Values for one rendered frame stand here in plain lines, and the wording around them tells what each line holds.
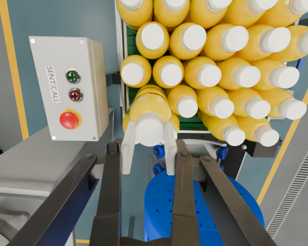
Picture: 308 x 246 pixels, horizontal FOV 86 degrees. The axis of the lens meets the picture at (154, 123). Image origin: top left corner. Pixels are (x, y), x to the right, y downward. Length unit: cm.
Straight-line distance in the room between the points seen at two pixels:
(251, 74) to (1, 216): 79
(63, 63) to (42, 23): 131
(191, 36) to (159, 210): 37
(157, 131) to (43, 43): 26
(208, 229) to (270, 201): 207
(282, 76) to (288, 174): 196
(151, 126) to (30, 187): 56
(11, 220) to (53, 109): 46
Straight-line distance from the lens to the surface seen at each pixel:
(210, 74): 33
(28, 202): 70
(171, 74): 31
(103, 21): 148
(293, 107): 43
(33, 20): 169
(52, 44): 36
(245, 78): 36
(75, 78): 34
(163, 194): 46
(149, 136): 21
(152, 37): 31
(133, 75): 31
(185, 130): 49
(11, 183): 74
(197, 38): 32
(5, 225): 75
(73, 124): 36
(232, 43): 34
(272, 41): 37
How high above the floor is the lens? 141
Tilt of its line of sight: 69 degrees down
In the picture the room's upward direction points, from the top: 179 degrees clockwise
